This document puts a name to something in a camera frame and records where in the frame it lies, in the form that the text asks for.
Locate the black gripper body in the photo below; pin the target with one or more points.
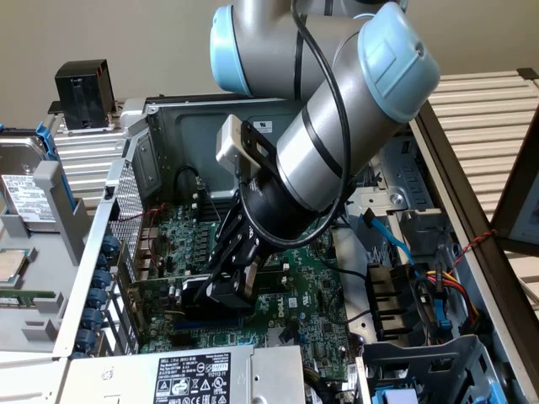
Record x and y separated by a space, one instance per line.
273 210

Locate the graphics card with black shroud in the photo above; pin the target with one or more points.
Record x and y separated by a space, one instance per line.
160 294

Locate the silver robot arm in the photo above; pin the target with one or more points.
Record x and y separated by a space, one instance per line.
320 139

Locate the thin metal locking lever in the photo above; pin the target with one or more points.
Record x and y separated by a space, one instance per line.
211 206

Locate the blue expansion slot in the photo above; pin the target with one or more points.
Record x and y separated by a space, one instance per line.
181 326

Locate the silver chipset heatsink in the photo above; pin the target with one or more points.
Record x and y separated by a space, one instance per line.
273 336

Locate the short black expansion slot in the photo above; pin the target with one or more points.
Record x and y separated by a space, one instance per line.
180 341

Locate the green motherboard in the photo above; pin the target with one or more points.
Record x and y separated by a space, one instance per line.
303 294

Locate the silver network port block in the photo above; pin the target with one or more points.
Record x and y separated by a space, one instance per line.
150 237

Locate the grey open PC case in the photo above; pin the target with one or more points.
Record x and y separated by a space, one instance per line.
193 143

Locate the grey disk bay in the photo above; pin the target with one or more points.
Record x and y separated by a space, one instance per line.
396 198

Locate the grey power supply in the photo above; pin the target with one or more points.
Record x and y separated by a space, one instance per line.
126 379

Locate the grey parts rack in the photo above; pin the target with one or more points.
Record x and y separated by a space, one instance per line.
42 261

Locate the blue disk caddy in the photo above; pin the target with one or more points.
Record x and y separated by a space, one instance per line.
50 147

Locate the black CPU cooler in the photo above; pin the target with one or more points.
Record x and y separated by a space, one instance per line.
84 92

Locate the grey drive cage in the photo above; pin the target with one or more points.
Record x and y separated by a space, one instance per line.
421 353

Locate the silver hard disk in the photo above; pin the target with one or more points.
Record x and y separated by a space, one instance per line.
25 198

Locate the silver CPU chip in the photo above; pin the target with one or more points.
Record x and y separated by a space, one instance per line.
12 265

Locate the dark framed screen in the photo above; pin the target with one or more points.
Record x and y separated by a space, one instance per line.
526 219

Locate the black table end cap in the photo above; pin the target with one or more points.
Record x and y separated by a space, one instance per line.
528 73

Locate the black camera bracket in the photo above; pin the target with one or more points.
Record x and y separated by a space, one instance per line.
252 134

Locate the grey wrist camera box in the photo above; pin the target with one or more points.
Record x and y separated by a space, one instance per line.
229 143

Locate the blue slot bracket latch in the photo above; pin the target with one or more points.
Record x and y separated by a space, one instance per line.
110 245
92 317
86 338
96 298
101 278
103 261

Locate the black intrusion switch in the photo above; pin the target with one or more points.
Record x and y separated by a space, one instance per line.
109 192

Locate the black plastic fan bracket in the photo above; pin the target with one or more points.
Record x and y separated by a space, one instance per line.
387 303

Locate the blue drive rail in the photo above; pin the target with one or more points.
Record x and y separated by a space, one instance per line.
379 397

